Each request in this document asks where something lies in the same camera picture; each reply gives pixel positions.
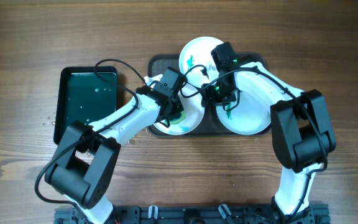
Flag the green yellow sponge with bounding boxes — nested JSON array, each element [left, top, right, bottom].
[[168, 111, 185, 125]]

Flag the white plate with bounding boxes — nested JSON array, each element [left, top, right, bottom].
[[152, 83, 205, 136], [178, 37, 223, 88], [216, 91, 270, 135]]

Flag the white plate top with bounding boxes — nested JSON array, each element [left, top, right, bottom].
[[178, 37, 223, 88]]

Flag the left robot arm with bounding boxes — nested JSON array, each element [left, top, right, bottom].
[[35, 67, 187, 223]]

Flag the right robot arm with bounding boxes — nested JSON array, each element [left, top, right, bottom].
[[203, 42, 336, 223]]

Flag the black serving tray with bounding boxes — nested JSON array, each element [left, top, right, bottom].
[[148, 52, 268, 137]]

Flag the black water basin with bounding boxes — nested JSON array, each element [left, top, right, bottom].
[[53, 66, 117, 144]]

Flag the black mounting rail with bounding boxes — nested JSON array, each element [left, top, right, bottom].
[[53, 204, 331, 224]]

